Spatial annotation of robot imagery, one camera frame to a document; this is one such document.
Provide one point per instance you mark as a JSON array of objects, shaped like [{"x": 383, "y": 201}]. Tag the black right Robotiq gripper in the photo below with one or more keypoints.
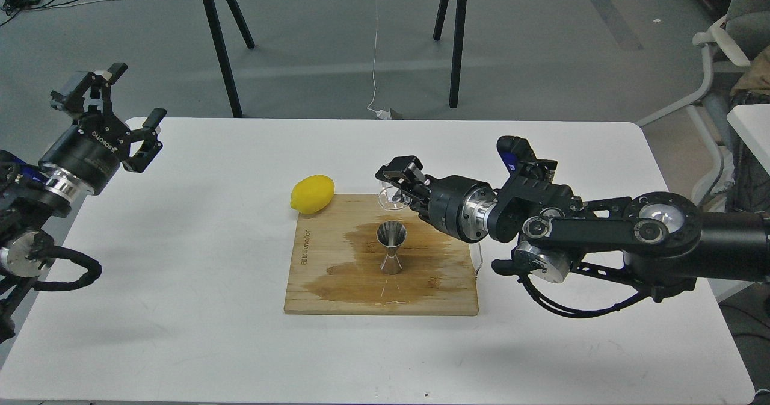
[{"x": 454, "y": 205}]

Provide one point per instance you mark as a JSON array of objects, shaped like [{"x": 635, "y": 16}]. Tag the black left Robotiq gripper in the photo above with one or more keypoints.
[{"x": 90, "y": 148}]

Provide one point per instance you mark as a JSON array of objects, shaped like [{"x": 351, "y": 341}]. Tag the clear small glass cup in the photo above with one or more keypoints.
[{"x": 391, "y": 198}]

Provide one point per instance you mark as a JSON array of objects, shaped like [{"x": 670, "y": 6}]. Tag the steel double jigger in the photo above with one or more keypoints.
[{"x": 391, "y": 235}]

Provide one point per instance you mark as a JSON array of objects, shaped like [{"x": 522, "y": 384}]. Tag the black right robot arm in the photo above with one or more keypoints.
[{"x": 659, "y": 243}]

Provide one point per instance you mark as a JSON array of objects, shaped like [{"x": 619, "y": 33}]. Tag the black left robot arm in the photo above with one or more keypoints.
[{"x": 30, "y": 258}]

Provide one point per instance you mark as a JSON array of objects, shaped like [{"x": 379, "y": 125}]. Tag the yellow lemon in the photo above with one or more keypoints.
[{"x": 312, "y": 194}]

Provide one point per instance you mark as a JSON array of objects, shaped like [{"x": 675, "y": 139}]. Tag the wooden cutting board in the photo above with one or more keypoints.
[{"x": 336, "y": 258}]

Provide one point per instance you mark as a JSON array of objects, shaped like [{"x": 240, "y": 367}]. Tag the white office chair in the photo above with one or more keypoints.
[{"x": 729, "y": 48}]

